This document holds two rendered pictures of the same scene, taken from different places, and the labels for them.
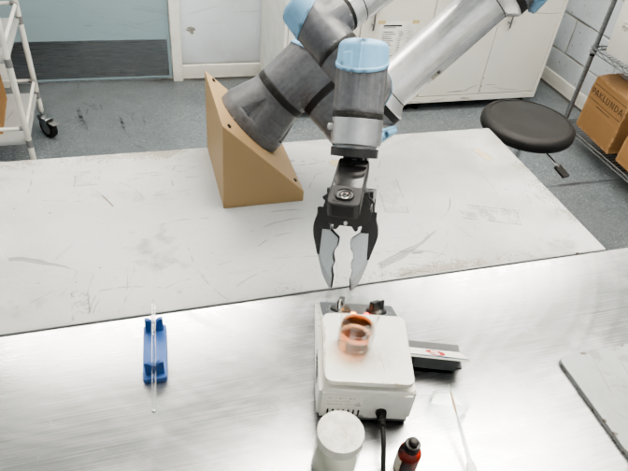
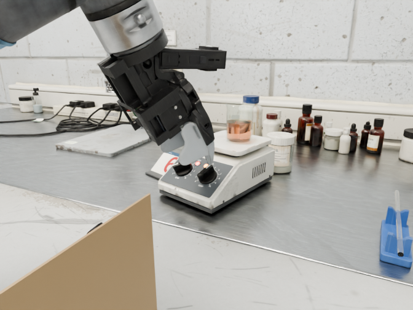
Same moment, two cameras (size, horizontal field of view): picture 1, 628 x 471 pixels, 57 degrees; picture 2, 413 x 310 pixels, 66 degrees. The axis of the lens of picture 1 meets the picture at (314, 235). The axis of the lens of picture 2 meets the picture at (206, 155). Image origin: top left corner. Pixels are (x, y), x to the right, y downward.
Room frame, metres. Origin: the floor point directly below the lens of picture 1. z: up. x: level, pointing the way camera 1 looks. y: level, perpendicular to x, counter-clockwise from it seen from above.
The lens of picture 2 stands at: (0.97, 0.30, 1.15)
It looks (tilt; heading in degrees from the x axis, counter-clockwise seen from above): 18 degrees down; 225
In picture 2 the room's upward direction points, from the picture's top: straight up
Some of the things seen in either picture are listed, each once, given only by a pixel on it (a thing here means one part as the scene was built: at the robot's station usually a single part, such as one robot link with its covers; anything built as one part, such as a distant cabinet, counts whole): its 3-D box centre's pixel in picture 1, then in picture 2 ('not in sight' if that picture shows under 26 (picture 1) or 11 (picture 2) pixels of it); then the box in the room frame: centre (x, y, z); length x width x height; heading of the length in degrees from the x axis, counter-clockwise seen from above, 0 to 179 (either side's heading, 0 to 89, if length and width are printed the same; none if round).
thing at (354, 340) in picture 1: (354, 327); (240, 122); (0.52, -0.07, 1.02); 0.06 x 0.05 x 0.08; 87
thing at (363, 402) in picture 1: (361, 353); (222, 166); (0.54, -0.09, 0.94); 0.22 x 0.13 x 0.08; 5
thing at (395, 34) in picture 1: (394, 48); not in sight; (3.10, -0.32, 0.40); 0.24 x 0.01 x 0.30; 110
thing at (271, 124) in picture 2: not in sight; (271, 128); (0.22, -0.20, 0.94); 0.05 x 0.05 x 0.09
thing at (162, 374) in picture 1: (154, 347); (396, 232); (0.53, 0.21, 0.92); 0.10 x 0.03 x 0.04; 16
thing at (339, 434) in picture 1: (336, 448); (279, 152); (0.39, -0.06, 0.94); 0.06 x 0.06 x 0.08
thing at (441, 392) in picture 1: (448, 404); not in sight; (0.49, -0.22, 0.91); 0.06 x 0.06 x 0.02
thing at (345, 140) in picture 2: not in sight; (345, 140); (0.16, -0.01, 0.93); 0.03 x 0.03 x 0.07
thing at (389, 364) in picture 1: (366, 349); (230, 141); (0.52, -0.09, 0.98); 0.12 x 0.12 x 0.01; 5
